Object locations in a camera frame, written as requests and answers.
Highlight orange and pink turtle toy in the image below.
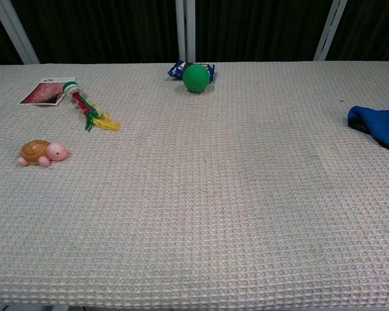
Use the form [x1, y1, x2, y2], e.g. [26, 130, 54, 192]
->
[17, 139, 69, 168]

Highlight feather toy with striped ball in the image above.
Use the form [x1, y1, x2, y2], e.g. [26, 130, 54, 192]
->
[62, 80, 121, 132]

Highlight beige waffle-weave tablecloth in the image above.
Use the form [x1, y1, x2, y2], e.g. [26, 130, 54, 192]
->
[0, 60, 389, 308]

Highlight green rubber ball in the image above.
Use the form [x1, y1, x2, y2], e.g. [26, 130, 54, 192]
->
[182, 63, 211, 93]

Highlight blue snack packet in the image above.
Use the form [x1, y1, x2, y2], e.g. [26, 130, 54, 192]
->
[167, 60, 216, 84]

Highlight dark pleated curtain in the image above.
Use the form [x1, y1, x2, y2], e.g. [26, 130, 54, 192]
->
[0, 0, 389, 65]

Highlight photo card with red picture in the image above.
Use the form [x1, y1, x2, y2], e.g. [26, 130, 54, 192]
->
[18, 76, 77, 107]

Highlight blue cloth with black trim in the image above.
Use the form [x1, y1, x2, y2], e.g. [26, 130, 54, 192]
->
[347, 105, 389, 155]

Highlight white frame post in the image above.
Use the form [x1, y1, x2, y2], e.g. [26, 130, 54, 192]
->
[175, 0, 196, 63]
[0, 0, 40, 65]
[313, 0, 348, 62]

